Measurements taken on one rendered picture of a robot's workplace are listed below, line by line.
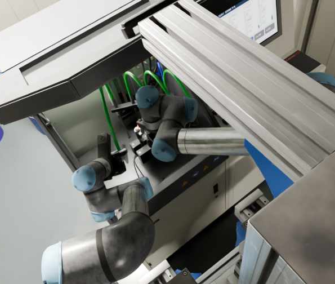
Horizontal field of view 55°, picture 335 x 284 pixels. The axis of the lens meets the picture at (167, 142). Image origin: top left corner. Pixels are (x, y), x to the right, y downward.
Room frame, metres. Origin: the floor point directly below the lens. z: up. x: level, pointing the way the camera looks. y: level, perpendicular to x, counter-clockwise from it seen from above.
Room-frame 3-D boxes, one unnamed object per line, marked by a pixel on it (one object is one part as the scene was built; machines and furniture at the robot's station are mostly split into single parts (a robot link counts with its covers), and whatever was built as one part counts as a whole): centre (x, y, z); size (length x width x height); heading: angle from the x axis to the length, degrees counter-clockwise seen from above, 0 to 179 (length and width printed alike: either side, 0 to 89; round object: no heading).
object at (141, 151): (1.01, 0.01, 0.91); 0.34 x 0.10 x 0.15; 114
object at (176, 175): (0.74, 0.03, 0.87); 0.62 x 0.04 x 0.16; 114
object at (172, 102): (0.65, -0.06, 1.53); 0.11 x 0.11 x 0.08; 61
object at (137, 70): (1.30, 0.01, 1.20); 0.13 x 0.03 x 0.31; 114
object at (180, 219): (0.73, 0.02, 0.44); 0.65 x 0.02 x 0.68; 114
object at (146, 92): (0.71, 0.02, 1.53); 0.09 x 0.08 x 0.11; 61
